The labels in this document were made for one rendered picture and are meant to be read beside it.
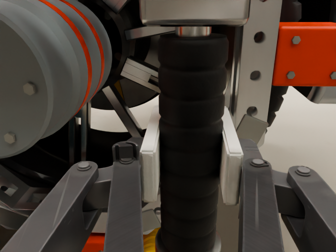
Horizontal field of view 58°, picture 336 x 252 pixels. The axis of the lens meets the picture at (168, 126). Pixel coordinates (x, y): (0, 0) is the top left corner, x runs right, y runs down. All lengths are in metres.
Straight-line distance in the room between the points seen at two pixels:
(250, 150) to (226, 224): 1.27
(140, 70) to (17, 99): 0.26
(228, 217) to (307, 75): 1.13
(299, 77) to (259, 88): 0.05
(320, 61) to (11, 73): 0.32
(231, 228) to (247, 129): 1.04
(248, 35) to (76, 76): 0.20
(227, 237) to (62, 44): 1.18
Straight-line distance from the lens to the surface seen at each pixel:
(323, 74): 0.41
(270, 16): 0.38
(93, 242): 0.51
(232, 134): 0.16
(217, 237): 0.22
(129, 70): 0.49
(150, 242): 0.54
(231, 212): 1.50
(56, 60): 0.27
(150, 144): 0.15
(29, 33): 0.26
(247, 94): 0.39
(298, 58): 0.39
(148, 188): 0.15
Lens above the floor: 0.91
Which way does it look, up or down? 22 degrees down
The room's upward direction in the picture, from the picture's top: straight up
